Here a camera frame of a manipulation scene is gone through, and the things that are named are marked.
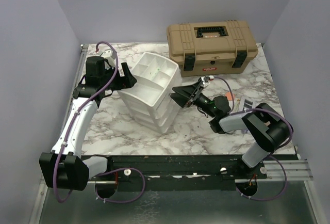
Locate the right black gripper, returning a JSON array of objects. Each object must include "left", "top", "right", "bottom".
[{"left": 169, "top": 79, "right": 217, "bottom": 118}]

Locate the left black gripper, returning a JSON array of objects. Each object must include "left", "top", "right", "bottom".
[{"left": 102, "top": 62, "right": 137, "bottom": 91}]

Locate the white plastic drawer organizer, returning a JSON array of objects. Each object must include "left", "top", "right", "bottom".
[{"left": 118, "top": 52, "right": 182, "bottom": 134}]

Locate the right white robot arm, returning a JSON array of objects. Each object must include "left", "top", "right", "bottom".
[{"left": 170, "top": 76, "right": 293, "bottom": 178}]

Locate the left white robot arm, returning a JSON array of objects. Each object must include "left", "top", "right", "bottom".
[{"left": 39, "top": 55, "right": 137, "bottom": 191}]

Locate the orange round makeup sponge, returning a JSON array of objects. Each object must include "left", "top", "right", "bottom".
[{"left": 225, "top": 92, "right": 235, "bottom": 103}]

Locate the tan plastic toolbox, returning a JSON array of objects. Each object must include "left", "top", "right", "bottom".
[{"left": 167, "top": 20, "right": 258, "bottom": 77}]

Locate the eyeshadow palette package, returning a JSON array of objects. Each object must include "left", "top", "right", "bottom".
[{"left": 238, "top": 96, "right": 256, "bottom": 111}]

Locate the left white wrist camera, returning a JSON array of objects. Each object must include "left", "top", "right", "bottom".
[{"left": 98, "top": 49, "right": 116, "bottom": 67}]

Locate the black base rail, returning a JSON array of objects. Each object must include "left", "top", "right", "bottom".
[{"left": 89, "top": 155, "right": 267, "bottom": 191}]

